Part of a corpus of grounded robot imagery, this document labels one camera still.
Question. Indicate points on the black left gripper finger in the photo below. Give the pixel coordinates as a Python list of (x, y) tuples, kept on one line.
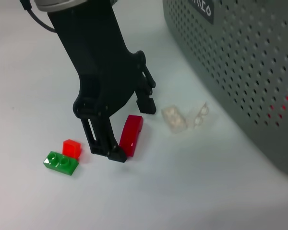
[(105, 141)]

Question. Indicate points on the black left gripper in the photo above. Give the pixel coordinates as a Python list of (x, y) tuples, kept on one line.
[(96, 60)]

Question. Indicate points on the dark red curved block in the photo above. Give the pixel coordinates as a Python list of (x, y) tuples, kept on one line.
[(130, 134)]

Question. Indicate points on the white toy block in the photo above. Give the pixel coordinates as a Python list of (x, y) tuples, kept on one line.
[(198, 116), (174, 118)]

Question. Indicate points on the small red toy block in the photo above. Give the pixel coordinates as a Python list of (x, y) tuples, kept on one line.
[(72, 148)]

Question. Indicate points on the green rectangular toy block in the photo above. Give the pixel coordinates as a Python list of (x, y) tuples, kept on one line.
[(60, 164)]

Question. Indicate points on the grey-green perforated storage bin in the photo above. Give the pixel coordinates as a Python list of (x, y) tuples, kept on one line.
[(242, 72)]

